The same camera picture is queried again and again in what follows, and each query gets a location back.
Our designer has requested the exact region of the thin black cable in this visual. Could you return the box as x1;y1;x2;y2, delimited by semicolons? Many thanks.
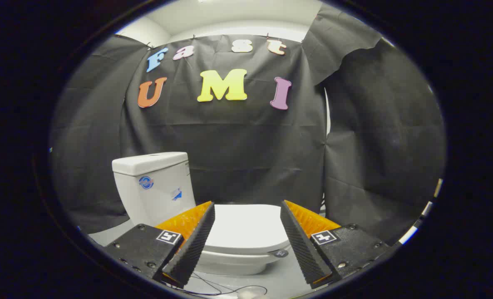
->
163;272;269;297

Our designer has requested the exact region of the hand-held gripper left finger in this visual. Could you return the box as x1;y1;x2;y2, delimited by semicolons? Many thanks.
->
104;201;216;289

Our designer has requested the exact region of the white toilet body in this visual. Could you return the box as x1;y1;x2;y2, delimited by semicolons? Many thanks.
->
113;163;274;276

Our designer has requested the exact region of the white toilet lid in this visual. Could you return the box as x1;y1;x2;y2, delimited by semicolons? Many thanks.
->
205;203;291;255

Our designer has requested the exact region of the white toilet seat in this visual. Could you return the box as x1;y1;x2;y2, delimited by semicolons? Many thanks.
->
198;244;289;267

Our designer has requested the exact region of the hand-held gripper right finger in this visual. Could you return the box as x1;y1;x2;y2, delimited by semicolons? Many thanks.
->
280;200;392;290

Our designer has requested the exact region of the white toilet tank cover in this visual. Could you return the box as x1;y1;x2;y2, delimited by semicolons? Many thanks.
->
112;152;189;176

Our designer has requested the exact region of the black backdrop cloth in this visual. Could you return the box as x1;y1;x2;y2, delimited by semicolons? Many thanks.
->
49;4;446;246

